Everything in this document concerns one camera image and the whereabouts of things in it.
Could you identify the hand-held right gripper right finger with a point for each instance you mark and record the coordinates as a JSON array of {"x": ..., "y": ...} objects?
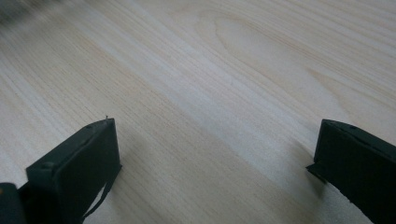
[{"x": 358, "y": 165}]

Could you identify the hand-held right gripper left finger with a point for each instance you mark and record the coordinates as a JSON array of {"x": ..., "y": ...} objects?
[{"x": 77, "y": 168}]

